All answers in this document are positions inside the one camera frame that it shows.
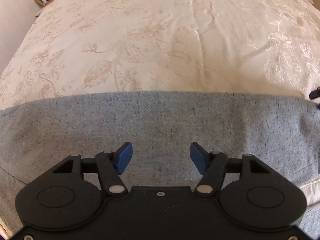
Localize grey speckled pants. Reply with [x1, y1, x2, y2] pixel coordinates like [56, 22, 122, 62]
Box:
[1, 92, 319, 234]

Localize cream floral bedspread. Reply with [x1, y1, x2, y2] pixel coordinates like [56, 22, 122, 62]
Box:
[0, 0, 320, 233]

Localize white nightstand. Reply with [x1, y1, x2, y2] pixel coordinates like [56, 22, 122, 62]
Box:
[35, 5, 49, 17]

